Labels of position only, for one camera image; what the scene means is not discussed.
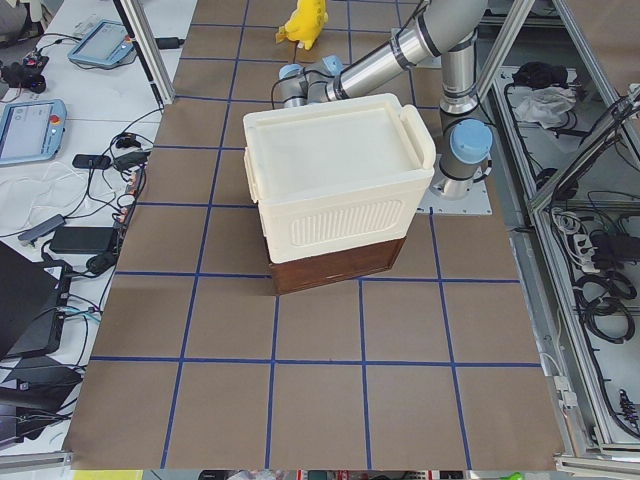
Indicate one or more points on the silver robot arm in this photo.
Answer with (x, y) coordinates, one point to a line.
(441, 31)

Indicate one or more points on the dark wooden drawer cabinet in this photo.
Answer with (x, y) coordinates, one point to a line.
(310, 272)

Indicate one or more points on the cream plastic storage box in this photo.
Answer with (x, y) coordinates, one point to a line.
(329, 177)

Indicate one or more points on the yellow plush penguin toy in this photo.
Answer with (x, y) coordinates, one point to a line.
(305, 24)

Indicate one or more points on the black power adapter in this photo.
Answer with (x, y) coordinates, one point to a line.
(166, 43)

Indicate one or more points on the black power brick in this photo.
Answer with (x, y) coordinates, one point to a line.
(82, 240)

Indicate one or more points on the crumpled white cloth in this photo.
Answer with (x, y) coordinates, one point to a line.
(547, 106)

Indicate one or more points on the far blue teach pendant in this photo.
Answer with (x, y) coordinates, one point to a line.
(106, 46)

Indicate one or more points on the blue teach pendant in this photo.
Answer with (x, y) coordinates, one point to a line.
(32, 131)
(106, 46)

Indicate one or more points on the black laptop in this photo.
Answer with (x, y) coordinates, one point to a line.
(32, 297)

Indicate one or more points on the near blue teach pendant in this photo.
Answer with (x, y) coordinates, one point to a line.
(32, 131)

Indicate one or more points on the aluminium frame post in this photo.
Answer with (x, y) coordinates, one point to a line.
(139, 30)

